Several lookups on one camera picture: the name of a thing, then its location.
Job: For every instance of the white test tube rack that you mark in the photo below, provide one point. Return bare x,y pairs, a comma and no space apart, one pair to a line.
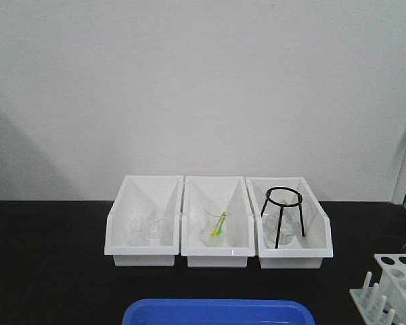
384,302

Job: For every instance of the beaker in middle bin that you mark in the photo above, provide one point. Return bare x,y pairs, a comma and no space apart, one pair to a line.
219,215

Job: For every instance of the middle white storage bin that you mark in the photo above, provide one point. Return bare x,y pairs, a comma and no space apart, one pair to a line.
199,189

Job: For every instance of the white storage bin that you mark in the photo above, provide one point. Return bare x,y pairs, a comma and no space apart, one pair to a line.
137,196
303,252
199,189

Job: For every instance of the yellow green stirrers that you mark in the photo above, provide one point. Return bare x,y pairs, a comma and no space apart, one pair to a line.
218,227

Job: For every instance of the left white storage bin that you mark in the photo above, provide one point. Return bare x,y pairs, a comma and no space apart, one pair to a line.
137,196

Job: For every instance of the glassware in left bin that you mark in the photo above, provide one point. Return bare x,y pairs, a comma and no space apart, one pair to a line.
147,230

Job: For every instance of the glass flask in right bin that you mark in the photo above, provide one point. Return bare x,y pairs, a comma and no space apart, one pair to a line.
288,230

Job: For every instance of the right white storage bin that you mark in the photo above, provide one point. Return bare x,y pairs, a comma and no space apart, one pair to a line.
303,252

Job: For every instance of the blue plastic tray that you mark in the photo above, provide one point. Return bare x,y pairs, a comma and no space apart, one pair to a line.
216,311

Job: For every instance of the black wire tripod stand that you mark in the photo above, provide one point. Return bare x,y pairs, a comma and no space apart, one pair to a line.
285,197

